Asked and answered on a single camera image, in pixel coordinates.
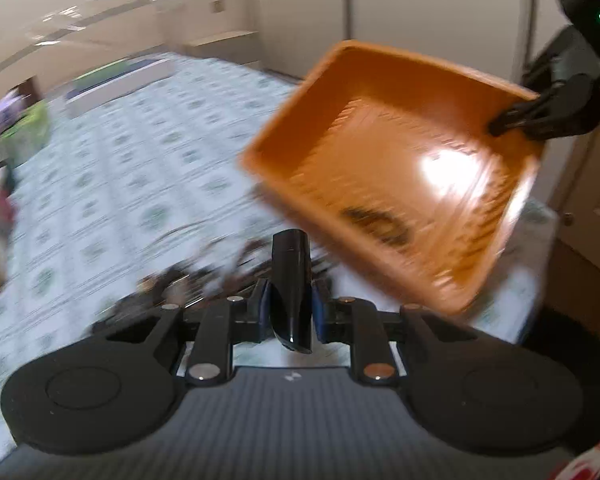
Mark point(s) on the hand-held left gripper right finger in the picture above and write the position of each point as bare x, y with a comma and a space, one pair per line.
320, 312

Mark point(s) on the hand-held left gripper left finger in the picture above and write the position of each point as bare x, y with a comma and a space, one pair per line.
264, 310

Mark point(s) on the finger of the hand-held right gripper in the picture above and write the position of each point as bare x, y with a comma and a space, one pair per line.
535, 112

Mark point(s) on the black glossy tube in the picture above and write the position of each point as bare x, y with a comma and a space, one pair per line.
290, 290

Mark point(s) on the black wristwatch gold case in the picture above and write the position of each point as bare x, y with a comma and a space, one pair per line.
375, 225

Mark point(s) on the orange plastic tray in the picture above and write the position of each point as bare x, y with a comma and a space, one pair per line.
380, 135

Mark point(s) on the wooden door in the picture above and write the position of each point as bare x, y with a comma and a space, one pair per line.
595, 200

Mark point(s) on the round door knob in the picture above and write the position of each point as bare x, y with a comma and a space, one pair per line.
568, 219

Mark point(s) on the white grey sliding wardrobe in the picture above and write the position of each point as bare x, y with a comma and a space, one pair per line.
405, 5

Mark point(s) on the green floral tablecloth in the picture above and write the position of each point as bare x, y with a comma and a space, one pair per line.
130, 170

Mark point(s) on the white nightstand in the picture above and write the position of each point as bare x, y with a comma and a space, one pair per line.
227, 47

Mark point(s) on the long white box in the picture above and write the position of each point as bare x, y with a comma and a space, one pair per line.
125, 80

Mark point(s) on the long green box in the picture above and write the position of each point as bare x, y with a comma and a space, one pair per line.
102, 71

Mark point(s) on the bright green boxes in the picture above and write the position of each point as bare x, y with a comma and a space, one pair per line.
30, 130

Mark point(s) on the wall socket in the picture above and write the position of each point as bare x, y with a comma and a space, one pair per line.
217, 6

